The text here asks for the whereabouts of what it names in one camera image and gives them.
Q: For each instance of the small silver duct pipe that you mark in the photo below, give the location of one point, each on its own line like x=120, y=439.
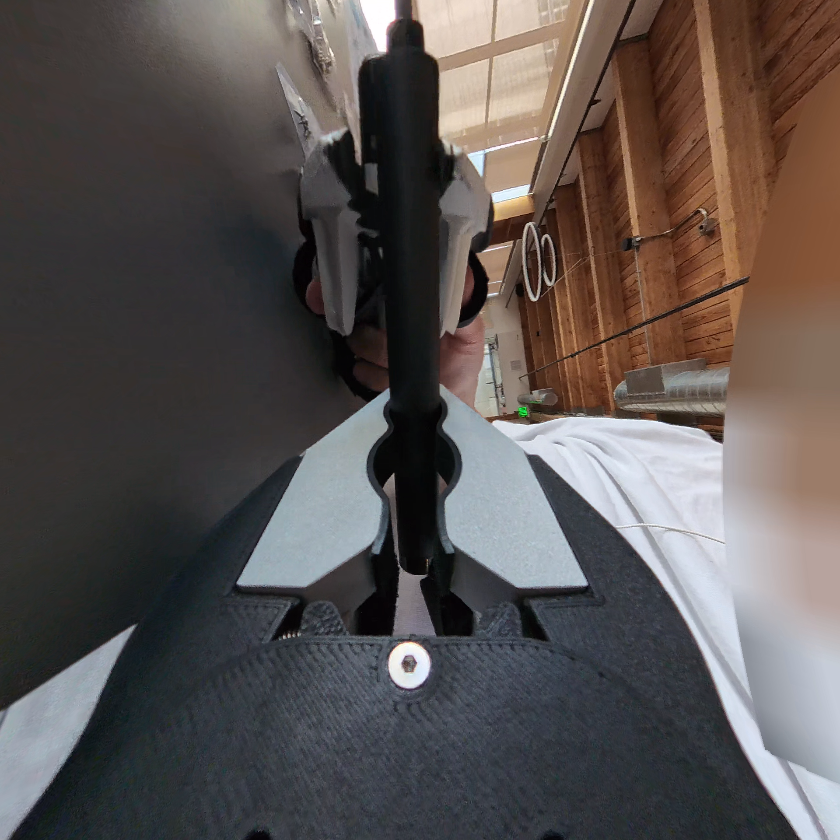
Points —
x=538, y=397

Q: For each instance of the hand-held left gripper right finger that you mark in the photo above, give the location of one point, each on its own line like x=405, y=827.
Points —
x=508, y=518

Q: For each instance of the black screwdriver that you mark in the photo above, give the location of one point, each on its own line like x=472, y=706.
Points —
x=410, y=262

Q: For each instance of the person's right hand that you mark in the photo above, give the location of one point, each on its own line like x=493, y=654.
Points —
x=367, y=358

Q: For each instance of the clear plastic parts bag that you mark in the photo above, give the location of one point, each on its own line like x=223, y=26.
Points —
x=320, y=36
x=296, y=115

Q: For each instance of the long white ceiling lamp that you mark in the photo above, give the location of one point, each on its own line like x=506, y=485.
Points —
x=565, y=98

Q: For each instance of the long black rod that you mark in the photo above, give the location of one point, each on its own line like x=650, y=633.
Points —
x=636, y=328

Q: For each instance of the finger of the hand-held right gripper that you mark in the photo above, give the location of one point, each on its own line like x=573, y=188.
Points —
x=463, y=223
x=328, y=249

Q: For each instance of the wall security camera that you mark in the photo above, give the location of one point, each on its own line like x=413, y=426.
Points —
x=706, y=224

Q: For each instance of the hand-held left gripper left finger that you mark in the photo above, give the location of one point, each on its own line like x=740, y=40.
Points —
x=315, y=518

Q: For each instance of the silver ribbed air duct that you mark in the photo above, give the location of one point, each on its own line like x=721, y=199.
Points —
x=682, y=392

